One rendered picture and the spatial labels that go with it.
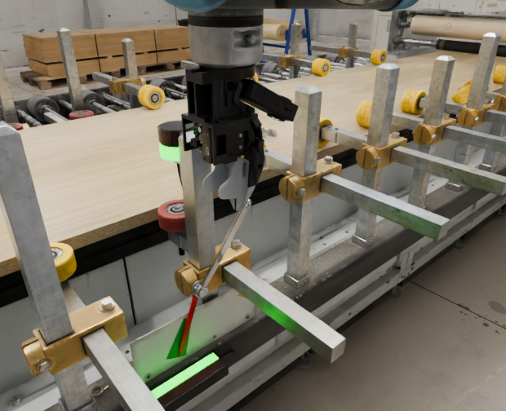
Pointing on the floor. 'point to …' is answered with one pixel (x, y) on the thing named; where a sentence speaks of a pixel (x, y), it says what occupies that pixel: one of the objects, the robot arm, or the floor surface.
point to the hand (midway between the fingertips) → (241, 200)
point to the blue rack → (290, 33)
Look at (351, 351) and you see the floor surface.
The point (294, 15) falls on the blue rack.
